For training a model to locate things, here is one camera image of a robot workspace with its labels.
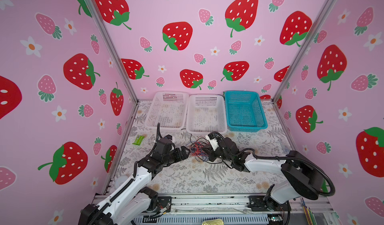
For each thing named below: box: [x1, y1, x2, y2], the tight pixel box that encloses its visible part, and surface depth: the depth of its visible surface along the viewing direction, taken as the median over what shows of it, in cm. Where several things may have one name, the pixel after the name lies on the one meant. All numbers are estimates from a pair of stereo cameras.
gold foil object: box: [201, 218, 224, 225], surface depth 66 cm
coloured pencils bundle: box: [300, 197, 318, 225], surface depth 71 cm
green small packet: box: [132, 134, 145, 146], surface depth 100 cm
